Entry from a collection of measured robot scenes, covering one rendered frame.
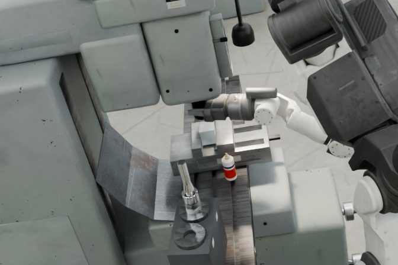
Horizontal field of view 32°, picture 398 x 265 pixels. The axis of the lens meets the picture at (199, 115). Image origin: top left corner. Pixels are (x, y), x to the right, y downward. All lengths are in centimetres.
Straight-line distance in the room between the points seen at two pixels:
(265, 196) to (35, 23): 98
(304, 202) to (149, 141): 186
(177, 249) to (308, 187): 81
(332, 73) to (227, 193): 81
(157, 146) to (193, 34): 222
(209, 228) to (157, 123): 245
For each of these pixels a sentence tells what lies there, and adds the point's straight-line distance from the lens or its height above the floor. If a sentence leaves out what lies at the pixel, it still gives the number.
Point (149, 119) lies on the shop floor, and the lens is 443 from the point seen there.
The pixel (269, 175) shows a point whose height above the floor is 88.
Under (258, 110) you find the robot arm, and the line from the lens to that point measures 216.
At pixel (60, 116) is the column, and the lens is 207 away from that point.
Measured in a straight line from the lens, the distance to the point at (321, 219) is 249.
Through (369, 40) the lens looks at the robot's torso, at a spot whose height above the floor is 165.
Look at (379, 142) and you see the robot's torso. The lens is 160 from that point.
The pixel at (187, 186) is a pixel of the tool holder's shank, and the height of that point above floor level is 126.
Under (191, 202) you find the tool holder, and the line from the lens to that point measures 197.
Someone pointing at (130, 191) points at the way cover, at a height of 98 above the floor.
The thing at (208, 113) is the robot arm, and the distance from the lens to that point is 221.
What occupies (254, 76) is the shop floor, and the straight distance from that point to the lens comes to 460.
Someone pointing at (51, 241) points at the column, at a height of 94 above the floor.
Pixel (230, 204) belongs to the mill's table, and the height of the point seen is 96.
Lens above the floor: 254
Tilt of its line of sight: 36 degrees down
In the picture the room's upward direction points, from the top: 14 degrees counter-clockwise
